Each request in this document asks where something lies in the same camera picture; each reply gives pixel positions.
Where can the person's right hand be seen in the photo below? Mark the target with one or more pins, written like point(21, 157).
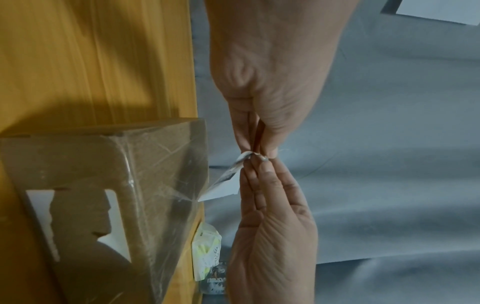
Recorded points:
point(273, 237)

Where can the person's left hand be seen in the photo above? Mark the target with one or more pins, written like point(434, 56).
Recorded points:
point(277, 59)

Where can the white yellow plastic packet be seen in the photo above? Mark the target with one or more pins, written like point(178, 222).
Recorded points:
point(206, 249)

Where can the small clear plastic bottle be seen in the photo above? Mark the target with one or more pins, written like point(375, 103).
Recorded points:
point(216, 280)

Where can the grey cloth sheet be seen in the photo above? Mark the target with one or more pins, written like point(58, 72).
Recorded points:
point(393, 148)

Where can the white paper sheet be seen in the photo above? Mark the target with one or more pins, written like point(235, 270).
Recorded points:
point(442, 10)

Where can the taped brown cardboard box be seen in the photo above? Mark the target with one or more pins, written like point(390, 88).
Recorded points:
point(93, 207)

